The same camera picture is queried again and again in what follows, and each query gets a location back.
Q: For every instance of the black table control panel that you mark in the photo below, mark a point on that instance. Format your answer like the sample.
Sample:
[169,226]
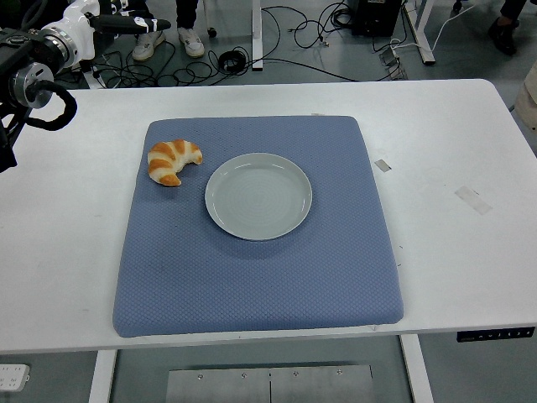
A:
[495,334]

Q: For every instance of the white table leg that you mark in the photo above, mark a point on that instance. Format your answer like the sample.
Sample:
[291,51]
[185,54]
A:
[102,378]
[417,373]

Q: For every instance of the beige object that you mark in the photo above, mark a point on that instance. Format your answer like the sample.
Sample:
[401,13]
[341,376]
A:
[526,101]

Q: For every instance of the striped croissant bread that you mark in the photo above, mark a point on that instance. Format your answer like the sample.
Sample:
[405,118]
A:
[168,161]

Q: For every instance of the white power strip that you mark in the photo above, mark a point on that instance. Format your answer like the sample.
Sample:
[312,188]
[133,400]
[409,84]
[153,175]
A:
[12,378]

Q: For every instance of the person's right white shoe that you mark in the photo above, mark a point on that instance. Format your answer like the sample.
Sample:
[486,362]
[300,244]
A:
[147,46]

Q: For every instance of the large clear tape piece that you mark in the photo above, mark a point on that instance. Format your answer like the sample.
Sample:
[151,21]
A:
[473,200]

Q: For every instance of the person's black shoe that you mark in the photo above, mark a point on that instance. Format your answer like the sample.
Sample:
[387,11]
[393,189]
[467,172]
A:
[501,35]

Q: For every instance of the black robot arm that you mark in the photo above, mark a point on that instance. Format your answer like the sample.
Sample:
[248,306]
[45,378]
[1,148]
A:
[17,54]

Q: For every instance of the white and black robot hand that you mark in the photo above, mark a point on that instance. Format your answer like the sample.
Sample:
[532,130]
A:
[81,25]

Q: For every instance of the white desk leg with foot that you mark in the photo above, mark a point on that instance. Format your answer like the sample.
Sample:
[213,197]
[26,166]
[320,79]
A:
[423,38]

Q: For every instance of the person's left white shoe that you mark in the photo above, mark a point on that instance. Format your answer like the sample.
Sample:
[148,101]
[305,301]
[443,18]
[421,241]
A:
[191,42]

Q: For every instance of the black equipment box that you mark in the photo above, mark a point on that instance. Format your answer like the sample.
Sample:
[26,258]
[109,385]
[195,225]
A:
[375,17]

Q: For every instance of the small clear tape piece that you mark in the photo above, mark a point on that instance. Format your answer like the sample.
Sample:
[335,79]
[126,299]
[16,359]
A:
[382,165]

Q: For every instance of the person's white shoe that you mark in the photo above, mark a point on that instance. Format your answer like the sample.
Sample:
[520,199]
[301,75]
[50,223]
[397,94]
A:
[147,46]
[191,42]

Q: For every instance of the round grey plate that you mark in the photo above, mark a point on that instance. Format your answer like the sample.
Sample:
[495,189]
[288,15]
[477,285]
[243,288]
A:
[258,197]

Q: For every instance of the blue quilted mat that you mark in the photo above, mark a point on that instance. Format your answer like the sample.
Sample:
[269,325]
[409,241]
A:
[251,285]

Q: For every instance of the grey foot pedal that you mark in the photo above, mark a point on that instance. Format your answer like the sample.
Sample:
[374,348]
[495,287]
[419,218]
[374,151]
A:
[392,63]

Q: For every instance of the person's left leg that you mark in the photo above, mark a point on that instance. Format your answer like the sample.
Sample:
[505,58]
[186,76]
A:
[186,12]

